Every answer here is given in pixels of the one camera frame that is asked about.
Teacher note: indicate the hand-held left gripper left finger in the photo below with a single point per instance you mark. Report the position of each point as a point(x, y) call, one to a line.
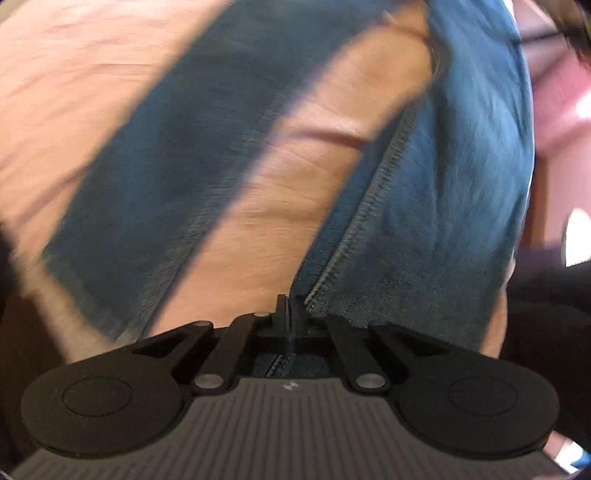
point(282, 318)

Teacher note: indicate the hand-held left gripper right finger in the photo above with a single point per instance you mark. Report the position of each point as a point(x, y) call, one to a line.
point(298, 321)

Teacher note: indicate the blue denim jeans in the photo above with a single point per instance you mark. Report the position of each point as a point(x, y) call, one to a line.
point(438, 207)

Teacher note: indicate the dark cloth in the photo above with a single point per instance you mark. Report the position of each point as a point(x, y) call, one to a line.
point(545, 323)

